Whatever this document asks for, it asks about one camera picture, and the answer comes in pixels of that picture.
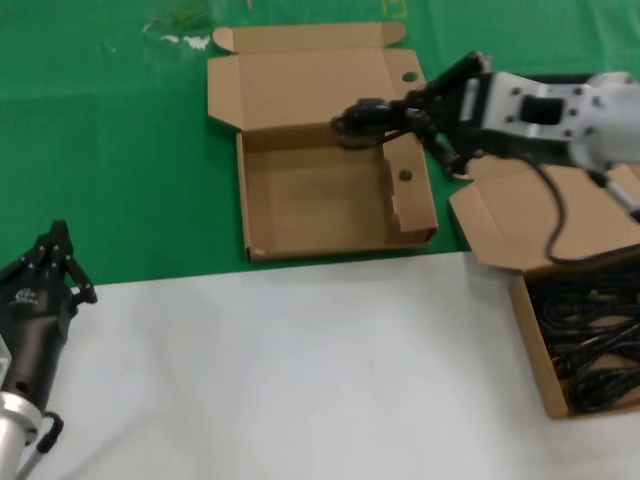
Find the brown cardboard mailer box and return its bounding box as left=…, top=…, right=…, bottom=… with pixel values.
left=447, top=158, right=640, bottom=420
left=206, top=22, right=440, bottom=264

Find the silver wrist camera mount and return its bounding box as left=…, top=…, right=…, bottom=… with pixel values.
left=0, top=333, right=14, bottom=384
left=459, top=71, right=594, bottom=146

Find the silver right cable connector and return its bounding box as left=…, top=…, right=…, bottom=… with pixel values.
left=592, top=169, right=640, bottom=219

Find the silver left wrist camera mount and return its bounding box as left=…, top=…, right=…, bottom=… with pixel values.
left=0, top=333, right=14, bottom=384

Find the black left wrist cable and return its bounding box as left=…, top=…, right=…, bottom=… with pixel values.
left=12, top=408, right=65, bottom=480

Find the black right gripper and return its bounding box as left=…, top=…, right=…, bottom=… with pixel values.
left=405, top=49, right=576, bottom=180

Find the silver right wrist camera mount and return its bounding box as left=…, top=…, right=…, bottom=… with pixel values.
left=459, top=71, right=594, bottom=146

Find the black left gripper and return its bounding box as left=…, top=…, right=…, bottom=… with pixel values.
left=0, top=219, right=99, bottom=404

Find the green table cloth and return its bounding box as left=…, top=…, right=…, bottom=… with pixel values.
left=0, top=0, right=640, bottom=289

